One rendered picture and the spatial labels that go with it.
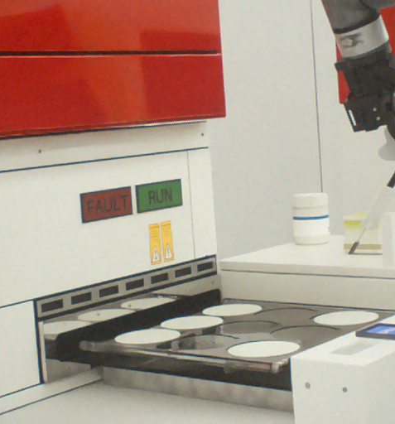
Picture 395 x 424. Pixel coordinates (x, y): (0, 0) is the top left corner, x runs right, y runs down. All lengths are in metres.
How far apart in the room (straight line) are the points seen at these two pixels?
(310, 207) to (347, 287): 0.31
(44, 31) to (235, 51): 2.95
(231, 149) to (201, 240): 2.54
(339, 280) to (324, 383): 0.64
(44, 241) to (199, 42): 0.46
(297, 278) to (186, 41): 0.45
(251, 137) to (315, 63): 0.61
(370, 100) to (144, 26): 0.38
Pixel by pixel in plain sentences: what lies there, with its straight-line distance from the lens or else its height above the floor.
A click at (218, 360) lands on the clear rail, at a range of 1.49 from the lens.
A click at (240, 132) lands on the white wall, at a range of 4.52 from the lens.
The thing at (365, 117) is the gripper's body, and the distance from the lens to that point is 1.69.
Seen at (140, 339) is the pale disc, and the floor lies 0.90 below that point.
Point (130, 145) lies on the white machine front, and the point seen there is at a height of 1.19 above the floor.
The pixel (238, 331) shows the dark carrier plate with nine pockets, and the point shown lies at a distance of 1.66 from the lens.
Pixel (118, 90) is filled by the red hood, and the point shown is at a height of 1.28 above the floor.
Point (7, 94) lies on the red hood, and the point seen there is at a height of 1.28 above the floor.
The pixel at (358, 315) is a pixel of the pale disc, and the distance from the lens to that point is 1.72.
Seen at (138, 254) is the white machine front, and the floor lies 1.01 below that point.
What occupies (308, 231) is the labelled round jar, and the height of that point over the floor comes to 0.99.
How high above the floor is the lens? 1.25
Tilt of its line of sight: 5 degrees down
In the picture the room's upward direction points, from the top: 4 degrees counter-clockwise
